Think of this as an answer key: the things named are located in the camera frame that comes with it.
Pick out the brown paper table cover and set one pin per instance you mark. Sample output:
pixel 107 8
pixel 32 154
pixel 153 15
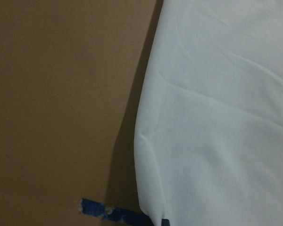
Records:
pixel 71 73

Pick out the light blue t-shirt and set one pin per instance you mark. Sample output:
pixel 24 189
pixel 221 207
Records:
pixel 208 141

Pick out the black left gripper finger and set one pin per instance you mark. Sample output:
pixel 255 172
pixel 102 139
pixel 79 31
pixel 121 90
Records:
pixel 165 222

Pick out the blue tape strip crosswise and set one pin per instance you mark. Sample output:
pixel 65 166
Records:
pixel 114 214

